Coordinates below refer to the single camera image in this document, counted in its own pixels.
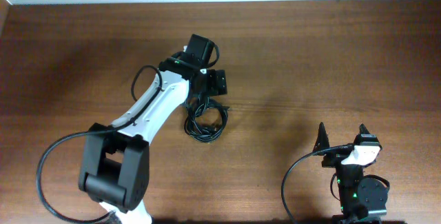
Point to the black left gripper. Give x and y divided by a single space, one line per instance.
213 89

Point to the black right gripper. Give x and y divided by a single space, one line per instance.
333 160

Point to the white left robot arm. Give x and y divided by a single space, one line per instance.
115 169

